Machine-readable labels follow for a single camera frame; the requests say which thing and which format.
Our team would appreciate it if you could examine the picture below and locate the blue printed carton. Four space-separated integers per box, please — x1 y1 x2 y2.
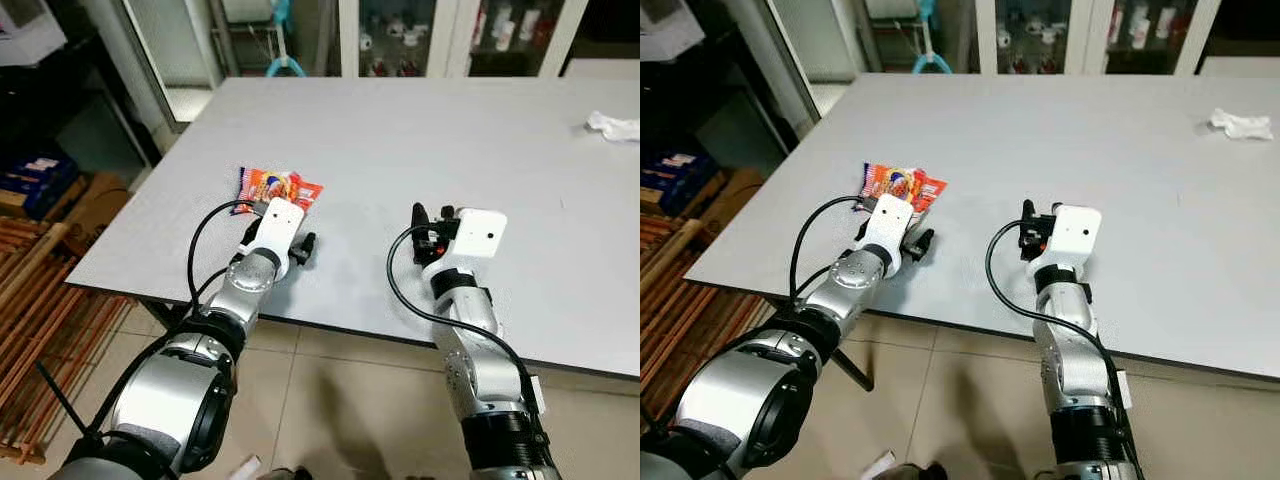
640 150 723 217
0 153 81 219

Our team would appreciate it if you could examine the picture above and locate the white glass door cabinet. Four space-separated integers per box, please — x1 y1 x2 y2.
974 0 1223 77
338 0 591 80

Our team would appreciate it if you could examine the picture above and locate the white box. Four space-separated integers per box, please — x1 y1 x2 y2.
640 0 707 63
0 0 68 67

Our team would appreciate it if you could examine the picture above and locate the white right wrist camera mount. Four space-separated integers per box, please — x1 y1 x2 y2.
422 208 509 289
1034 204 1103 283

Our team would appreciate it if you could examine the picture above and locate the white framed glass door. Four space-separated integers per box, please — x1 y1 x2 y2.
722 0 873 129
84 0 233 133

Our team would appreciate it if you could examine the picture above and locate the black table leg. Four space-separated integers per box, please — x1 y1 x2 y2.
143 298 191 331
832 342 878 393

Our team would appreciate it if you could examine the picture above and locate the teal plastic hanger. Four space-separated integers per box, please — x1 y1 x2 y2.
910 0 954 77
264 0 307 80

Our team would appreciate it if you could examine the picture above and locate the brown cardboard box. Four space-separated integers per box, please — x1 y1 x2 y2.
700 166 767 233
58 170 133 239

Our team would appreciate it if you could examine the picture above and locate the orange red snack packet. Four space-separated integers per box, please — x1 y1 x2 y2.
859 162 949 217
236 166 325 213

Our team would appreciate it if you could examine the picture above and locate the crumpled white tissue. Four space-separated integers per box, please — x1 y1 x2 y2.
585 110 641 144
1207 106 1277 142

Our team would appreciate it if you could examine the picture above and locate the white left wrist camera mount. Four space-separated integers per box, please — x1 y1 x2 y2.
862 194 917 263
243 197 307 269

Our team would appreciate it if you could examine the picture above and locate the brown wooden slatted rack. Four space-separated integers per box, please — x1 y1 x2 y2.
640 205 743 423
0 214 133 467

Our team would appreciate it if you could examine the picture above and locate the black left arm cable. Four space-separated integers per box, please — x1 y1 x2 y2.
787 194 869 303
186 199 263 313

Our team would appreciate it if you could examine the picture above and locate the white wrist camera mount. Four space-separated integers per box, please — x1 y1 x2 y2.
243 197 307 269
862 194 917 263
1034 204 1103 283
422 208 509 289

